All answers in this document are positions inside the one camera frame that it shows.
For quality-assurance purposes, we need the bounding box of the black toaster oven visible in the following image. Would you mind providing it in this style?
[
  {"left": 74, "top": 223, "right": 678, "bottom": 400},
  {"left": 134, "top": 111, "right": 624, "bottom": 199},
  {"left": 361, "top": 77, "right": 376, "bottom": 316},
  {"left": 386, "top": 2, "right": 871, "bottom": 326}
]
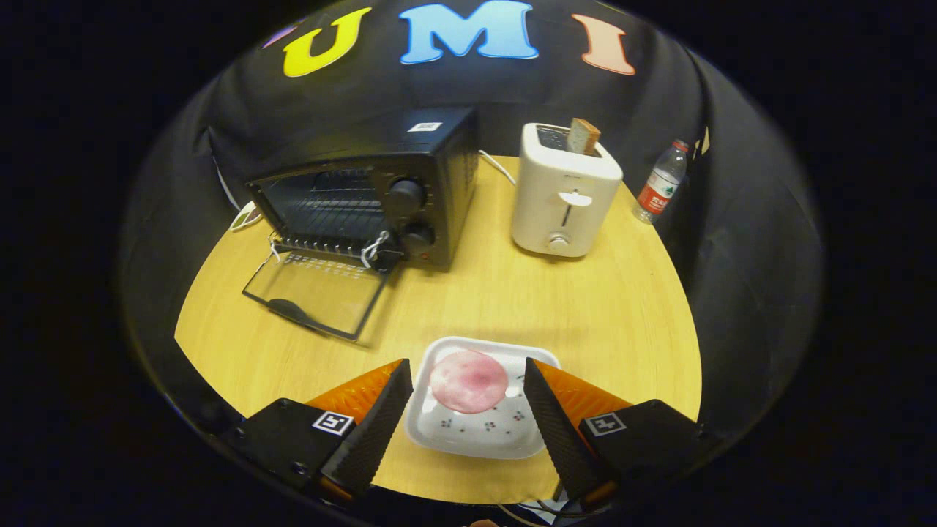
[{"left": 242, "top": 108, "right": 480, "bottom": 343}]

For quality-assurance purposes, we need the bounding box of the white pop-up toaster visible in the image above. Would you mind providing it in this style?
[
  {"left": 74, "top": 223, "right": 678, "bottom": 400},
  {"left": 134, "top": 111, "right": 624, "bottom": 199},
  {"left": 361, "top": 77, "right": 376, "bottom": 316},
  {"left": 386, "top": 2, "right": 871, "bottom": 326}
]
[{"left": 511, "top": 122, "right": 624, "bottom": 258}]

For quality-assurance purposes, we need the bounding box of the white power cable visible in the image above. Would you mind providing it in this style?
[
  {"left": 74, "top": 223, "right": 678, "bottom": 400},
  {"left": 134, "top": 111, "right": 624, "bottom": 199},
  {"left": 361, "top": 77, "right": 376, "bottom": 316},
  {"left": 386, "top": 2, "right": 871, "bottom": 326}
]
[{"left": 478, "top": 149, "right": 518, "bottom": 187}]

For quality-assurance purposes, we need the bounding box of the pink ham slice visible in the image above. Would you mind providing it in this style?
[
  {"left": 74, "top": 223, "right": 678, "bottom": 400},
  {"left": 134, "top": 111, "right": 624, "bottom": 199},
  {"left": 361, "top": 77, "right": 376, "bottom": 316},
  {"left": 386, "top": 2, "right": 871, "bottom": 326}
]
[{"left": 429, "top": 350, "right": 509, "bottom": 414}]

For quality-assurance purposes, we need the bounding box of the brown bread slice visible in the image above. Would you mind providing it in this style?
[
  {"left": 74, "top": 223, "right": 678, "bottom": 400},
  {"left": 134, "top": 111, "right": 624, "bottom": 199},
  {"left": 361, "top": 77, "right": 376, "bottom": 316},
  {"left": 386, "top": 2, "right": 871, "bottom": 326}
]
[{"left": 567, "top": 118, "right": 602, "bottom": 156}]

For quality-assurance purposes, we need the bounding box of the white divided snack tray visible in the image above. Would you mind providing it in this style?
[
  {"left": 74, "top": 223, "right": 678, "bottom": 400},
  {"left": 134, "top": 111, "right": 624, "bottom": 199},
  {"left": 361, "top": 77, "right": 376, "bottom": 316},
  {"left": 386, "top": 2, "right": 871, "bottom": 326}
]
[{"left": 229, "top": 203, "right": 263, "bottom": 233}]

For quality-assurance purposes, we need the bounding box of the white square floral plate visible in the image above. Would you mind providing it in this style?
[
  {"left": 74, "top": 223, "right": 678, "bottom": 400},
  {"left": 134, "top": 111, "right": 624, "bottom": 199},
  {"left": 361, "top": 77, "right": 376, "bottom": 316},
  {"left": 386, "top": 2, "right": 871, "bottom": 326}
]
[{"left": 405, "top": 336, "right": 563, "bottom": 460}]

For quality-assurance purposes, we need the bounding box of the white string loop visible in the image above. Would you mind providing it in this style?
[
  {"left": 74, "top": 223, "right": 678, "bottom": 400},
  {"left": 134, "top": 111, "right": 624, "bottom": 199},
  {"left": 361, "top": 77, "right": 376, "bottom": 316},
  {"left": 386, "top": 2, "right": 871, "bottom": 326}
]
[{"left": 360, "top": 231, "right": 392, "bottom": 270}]

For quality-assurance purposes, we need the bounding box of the clear plastic water bottle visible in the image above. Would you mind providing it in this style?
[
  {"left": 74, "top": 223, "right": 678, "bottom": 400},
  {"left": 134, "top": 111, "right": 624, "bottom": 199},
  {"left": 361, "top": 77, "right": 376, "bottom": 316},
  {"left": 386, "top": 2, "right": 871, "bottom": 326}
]
[{"left": 634, "top": 139, "right": 690, "bottom": 225}]

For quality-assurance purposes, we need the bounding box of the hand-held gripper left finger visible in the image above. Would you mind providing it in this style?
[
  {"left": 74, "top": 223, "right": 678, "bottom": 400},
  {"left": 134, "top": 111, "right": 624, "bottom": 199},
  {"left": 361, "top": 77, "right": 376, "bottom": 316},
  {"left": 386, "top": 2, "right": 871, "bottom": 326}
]
[{"left": 220, "top": 357, "right": 414, "bottom": 506}]

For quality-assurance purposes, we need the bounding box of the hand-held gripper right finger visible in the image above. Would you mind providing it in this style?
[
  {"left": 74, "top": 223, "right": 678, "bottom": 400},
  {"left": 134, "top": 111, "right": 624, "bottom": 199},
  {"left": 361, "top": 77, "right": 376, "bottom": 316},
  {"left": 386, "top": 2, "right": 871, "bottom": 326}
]
[{"left": 523, "top": 357, "right": 707, "bottom": 513}]

